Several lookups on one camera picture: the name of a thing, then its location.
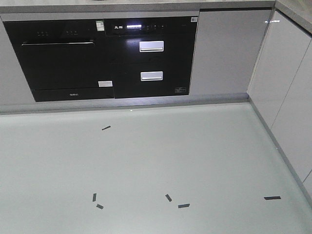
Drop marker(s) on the black drawer sterilizer appliance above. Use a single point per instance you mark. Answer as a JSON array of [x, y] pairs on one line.
[[150, 57]]

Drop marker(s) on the grey cabinet door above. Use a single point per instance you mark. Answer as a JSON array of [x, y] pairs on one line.
[[226, 47]]

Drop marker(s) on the black built-in oven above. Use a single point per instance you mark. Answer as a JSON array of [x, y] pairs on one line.
[[62, 59]]

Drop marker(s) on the white side cabinet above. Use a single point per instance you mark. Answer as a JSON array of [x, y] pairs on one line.
[[281, 92]]

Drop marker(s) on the grey countertop edge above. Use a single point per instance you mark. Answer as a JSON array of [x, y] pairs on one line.
[[298, 11]]

